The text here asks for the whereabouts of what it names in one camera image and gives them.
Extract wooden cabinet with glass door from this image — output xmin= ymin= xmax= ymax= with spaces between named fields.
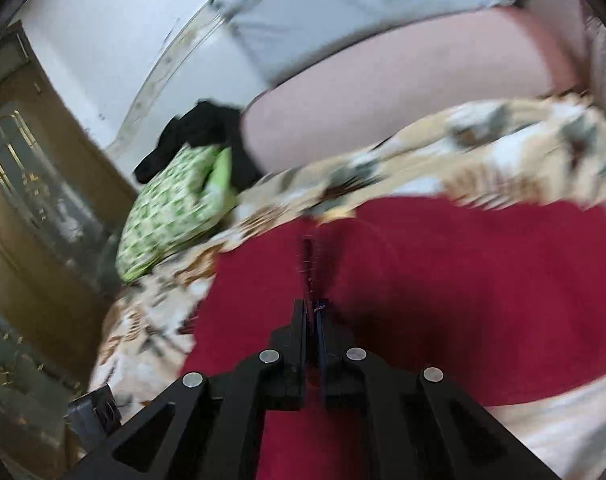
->
xmin=0 ymin=22 xmax=138 ymax=461

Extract black cloth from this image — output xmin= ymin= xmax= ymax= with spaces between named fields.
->
xmin=134 ymin=101 xmax=264 ymax=193

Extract red cloth garment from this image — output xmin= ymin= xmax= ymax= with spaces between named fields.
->
xmin=179 ymin=195 xmax=606 ymax=480

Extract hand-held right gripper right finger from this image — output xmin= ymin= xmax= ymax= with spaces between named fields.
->
xmin=317 ymin=300 xmax=566 ymax=480

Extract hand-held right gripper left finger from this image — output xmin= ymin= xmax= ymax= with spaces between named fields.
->
xmin=68 ymin=299 xmax=308 ymax=480

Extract person's grey shorts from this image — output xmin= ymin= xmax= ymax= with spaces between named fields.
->
xmin=210 ymin=0 xmax=518 ymax=88

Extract floral printed bed sheet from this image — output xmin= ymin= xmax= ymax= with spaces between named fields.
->
xmin=89 ymin=91 xmax=606 ymax=480

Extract black object at bed edge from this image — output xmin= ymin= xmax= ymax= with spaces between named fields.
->
xmin=67 ymin=384 xmax=122 ymax=453

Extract green patterned pillow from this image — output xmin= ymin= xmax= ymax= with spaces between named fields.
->
xmin=117 ymin=144 xmax=240 ymax=283

